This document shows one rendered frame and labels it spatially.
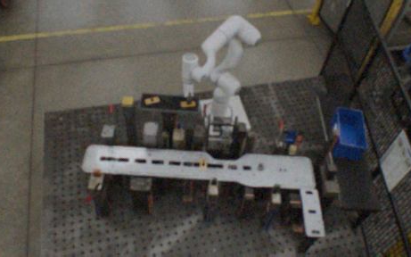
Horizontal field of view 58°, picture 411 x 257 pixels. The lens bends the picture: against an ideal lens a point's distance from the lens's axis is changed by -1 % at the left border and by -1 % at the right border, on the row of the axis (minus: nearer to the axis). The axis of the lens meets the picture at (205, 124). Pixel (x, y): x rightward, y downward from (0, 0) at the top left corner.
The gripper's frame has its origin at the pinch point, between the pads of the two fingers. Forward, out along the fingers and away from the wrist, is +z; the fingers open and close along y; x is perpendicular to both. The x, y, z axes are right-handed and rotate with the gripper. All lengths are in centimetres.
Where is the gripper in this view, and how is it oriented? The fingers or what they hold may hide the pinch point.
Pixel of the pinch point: (188, 97)
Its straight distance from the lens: 226.3
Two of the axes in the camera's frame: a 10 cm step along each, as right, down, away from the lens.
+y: 1.4, 7.7, -6.2
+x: 9.9, -0.6, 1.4
